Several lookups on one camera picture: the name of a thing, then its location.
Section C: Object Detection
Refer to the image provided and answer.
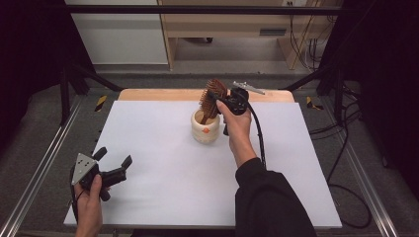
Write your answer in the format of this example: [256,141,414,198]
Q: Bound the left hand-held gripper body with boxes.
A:
[70,152,127,202]

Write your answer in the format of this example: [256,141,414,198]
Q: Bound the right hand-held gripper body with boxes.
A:
[225,81,266,117]

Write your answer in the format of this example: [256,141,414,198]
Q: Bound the brown wooden hairbrush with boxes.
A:
[198,78,229,125]

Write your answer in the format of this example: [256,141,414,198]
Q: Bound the cream ceramic cup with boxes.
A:
[191,108,221,145]

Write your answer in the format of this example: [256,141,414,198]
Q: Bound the person's right hand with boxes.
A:
[215,99,258,168]

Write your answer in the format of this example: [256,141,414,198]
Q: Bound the person's left hand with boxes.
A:
[73,174,104,225]

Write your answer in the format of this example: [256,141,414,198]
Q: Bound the yellow black tape marker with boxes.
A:
[305,96,325,112]
[94,95,109,113]

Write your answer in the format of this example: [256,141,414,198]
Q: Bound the wooden table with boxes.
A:
[118,88,295,104]

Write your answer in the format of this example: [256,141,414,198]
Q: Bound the light wooden desk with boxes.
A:
[157,0,344,71]

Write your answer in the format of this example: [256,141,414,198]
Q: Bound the grey desk label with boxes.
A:
[259,28,288,37]

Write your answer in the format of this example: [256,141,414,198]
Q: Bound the white cabinet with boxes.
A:
[65,0,169,65]

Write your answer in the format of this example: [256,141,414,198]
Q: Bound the black curtain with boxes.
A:
[0,0,97,154]
[320,0,419,194]

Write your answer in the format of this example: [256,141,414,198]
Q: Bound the aluminium floor rail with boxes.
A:
[320,98,400,237]
[0,95,84,237]

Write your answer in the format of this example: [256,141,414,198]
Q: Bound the black metal frame stand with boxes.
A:
[58,62,124,126]
[280,63,346,124]

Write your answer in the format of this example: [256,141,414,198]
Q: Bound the bundle of wall cables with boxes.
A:
[287,0,334,72]

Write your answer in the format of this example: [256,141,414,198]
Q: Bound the black horizontal frame bar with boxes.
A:
[42,4,364,16]

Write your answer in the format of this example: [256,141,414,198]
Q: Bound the black floor cables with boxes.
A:
[309,83,364,176]

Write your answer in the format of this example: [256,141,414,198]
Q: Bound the black looped floor cable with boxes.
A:
[327,182,374,230]

